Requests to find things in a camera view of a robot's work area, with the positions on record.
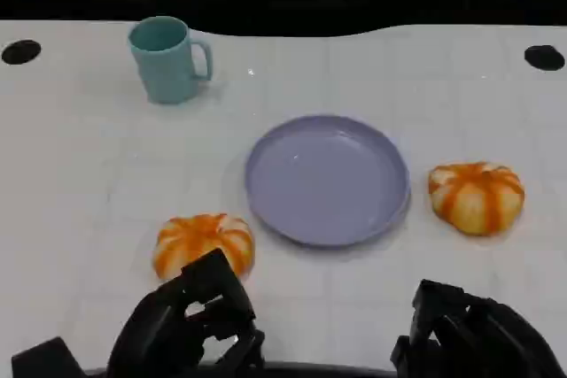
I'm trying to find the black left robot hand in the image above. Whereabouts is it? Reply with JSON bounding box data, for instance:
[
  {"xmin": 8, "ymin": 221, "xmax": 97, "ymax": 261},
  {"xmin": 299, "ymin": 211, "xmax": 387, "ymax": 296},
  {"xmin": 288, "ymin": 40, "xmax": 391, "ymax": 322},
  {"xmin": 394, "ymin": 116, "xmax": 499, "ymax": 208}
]
[{"xmin": 107, "ymin": 248, "xmax": 267, "ymax": 374}]

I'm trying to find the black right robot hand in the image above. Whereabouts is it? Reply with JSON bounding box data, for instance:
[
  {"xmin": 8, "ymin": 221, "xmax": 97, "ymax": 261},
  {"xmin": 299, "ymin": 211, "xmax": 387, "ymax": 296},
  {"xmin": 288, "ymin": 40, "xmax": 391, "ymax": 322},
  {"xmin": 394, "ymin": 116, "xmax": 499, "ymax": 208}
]
[{"xmin": 389, "ymin": 279, "xmax": 560, "ymax": 378}]

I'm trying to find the orange white toy bread roll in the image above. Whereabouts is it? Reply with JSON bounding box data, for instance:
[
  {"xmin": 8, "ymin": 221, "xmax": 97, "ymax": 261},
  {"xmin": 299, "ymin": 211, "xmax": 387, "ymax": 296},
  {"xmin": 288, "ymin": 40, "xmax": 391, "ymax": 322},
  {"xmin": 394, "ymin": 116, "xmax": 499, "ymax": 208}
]
[
  {"xmin": 152, "ymin": 212, "xmax": 256, "ymax": 282},
  {"xmin": 427, "ymin": 160, "xmax": 526, "ymax": 237}
]

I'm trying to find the black robot torso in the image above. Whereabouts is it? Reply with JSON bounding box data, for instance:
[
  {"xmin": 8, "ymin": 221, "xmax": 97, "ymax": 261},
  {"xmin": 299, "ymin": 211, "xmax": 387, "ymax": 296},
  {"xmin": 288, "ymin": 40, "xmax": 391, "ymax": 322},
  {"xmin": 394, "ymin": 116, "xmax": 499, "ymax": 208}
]
[{"xmin": 83, "ymin": 358, "xmax": 400, "ymax": 378}]

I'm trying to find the lilac plate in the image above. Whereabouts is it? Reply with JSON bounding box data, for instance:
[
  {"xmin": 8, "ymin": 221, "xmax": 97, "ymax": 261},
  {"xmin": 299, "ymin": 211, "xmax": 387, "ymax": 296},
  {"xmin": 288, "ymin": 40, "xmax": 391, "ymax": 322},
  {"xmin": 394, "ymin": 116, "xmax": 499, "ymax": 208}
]
[{"xmin": 245, "ymin": 114, "xmax": 412, "ymax": 248}]

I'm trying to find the pale green mug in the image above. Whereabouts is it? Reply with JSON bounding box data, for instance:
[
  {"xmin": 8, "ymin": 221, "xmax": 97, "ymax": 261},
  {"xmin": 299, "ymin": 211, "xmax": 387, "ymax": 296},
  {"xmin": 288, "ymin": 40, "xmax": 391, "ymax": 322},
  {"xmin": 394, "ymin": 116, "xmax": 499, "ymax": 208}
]
[{"xmin": 127, "ymin": 15, "xmax": 214, "ymax": 105}]

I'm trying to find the black round table grommet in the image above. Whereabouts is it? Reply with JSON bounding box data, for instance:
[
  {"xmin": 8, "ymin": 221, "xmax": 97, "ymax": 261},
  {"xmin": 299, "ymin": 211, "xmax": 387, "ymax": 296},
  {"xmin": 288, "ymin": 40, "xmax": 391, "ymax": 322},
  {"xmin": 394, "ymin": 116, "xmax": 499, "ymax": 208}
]
[
  {"xmin": 524, "ymin": 44, "xmax": 566, "ymax": 72},
  {"xmin": 1, "ymin": 39, "xmax": 43, "ymax": 66}
]

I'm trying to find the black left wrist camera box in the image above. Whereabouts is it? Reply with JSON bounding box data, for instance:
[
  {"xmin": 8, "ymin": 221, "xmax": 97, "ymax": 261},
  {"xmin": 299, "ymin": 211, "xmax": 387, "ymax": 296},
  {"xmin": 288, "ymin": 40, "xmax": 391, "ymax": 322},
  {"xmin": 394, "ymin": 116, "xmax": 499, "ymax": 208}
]
[{"xmin": 11, "ymin": 336, "xmax": 88, "ymax": 378}]

